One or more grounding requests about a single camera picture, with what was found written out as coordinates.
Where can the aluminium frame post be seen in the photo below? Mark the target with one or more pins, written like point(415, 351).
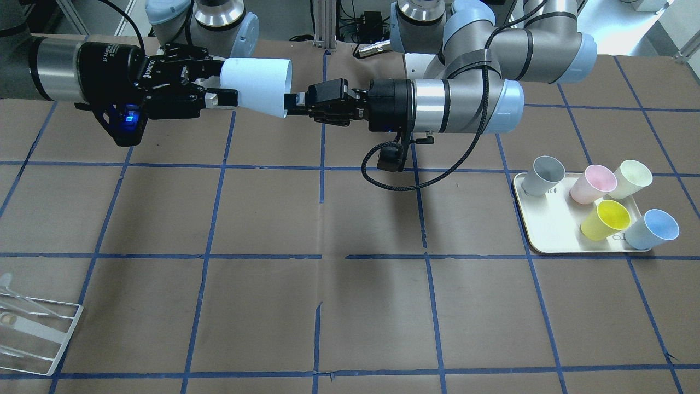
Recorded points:
point(324, 24)

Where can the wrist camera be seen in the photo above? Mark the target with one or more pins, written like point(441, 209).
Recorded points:
point(125, 123)
point(393, 155)

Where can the light blue plastic cup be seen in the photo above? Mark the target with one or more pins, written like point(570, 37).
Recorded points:
point(261, 83)

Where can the grey plastic cup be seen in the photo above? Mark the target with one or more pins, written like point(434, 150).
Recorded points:
point(546, 172)

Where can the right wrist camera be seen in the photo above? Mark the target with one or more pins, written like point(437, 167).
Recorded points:
point(125, 123)

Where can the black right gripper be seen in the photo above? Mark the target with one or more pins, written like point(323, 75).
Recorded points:
point(109, 68)

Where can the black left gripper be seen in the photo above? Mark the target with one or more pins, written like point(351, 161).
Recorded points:
point(389, 104)

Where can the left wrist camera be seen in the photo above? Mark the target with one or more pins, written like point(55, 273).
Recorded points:
point(393, 155)

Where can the silver metal connector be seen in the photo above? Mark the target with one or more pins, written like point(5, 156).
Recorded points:
point(372, 49)

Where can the white wire cup rack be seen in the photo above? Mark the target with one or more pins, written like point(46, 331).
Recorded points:
point(35, 332)

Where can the pink plastic cup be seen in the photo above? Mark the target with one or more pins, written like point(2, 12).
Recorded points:
point(594, 183)

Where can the cream plastic cup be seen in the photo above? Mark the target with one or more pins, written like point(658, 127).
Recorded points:
point(631, 176)

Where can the yellow plastic cup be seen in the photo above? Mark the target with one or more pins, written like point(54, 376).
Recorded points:
point(608, 218)

